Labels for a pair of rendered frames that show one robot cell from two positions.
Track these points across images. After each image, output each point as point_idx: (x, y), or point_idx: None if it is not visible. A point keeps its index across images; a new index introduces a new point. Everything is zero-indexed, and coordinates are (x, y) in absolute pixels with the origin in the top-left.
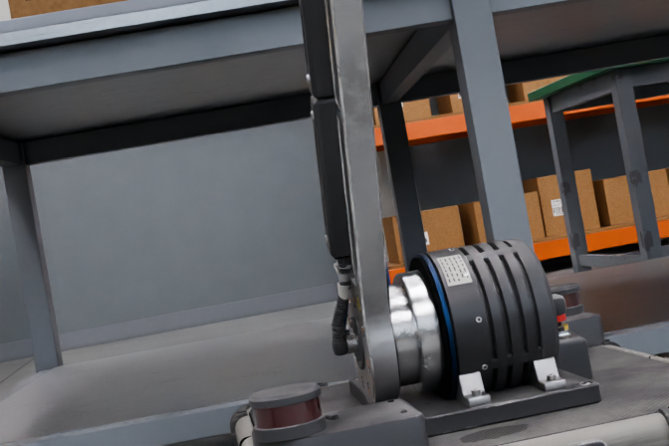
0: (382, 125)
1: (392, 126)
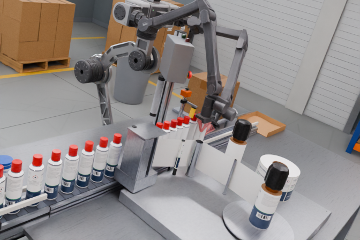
0: None
1: None
